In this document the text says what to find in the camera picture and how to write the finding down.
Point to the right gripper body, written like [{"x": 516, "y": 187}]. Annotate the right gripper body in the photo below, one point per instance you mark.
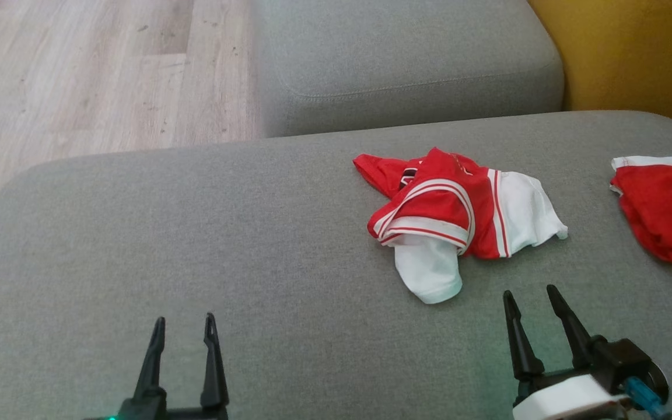
[{"x": 563, "y": 399}]

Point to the yellow cushion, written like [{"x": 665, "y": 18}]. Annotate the yellow cushion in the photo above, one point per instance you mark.
[{"x": 633, "y": 58}]

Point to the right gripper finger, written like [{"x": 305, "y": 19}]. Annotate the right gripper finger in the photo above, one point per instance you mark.
[
  {"x": 524, "y": 350},
  {"x": 575, "y": 329}
]

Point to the grey sofa seat cushion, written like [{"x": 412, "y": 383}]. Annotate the grey sofa seat cushion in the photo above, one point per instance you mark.
[{"x": 225, "y": 251}]

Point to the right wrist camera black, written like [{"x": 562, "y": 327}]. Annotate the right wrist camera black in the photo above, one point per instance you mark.
[{"x": 658, "y": 379}]

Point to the red jersey white sleeves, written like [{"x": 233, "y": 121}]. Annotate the red jersey white sleeves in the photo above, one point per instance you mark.
[{"x": 441, "y": 198}]

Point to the red shorts white waistband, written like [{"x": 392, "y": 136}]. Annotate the red shorts white waistband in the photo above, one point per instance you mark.
[{"x": 668, "y": 210}]

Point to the grey sofa side section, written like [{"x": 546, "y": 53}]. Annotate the grey sofa side section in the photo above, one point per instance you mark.
[{"x": 406, "y": 58}]

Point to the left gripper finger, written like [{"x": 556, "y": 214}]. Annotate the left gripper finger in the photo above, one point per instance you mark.
[
  {"x": 152, "y": 373},
  {"x": 213, "y": 373}
]

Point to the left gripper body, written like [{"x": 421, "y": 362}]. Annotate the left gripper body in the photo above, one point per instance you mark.
[{"x": 149, "y": 412}]

